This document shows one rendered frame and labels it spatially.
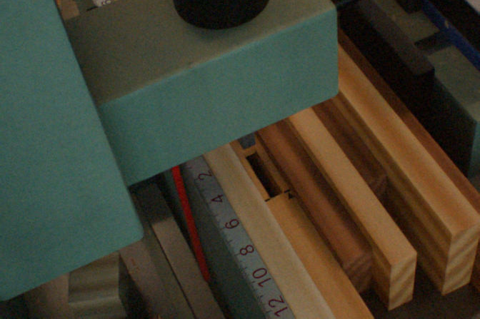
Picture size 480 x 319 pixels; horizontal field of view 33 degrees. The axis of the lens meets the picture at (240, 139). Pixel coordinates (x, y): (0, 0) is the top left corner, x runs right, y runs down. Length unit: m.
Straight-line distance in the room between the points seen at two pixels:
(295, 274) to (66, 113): 0.18
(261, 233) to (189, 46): 0.13
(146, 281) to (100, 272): 0.04
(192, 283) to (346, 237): 0.18
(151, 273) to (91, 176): 0.28
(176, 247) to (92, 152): 0.29
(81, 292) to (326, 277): 0.22
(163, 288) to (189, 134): 0.23
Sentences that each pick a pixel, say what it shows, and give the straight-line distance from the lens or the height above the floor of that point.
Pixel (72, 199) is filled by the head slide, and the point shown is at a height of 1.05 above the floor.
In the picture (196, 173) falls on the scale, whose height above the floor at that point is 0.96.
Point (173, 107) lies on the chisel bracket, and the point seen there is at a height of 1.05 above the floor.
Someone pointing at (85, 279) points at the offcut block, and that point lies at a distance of 0.62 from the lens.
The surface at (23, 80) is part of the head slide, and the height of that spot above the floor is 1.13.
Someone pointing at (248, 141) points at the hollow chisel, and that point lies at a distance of 0.51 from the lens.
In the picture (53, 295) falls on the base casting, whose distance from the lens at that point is 0.67.
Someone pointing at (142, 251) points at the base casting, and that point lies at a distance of 0.66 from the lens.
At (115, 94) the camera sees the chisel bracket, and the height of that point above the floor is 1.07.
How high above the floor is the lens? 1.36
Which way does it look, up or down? 51 degrees down
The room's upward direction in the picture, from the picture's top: 10 degrees counter-clockwise
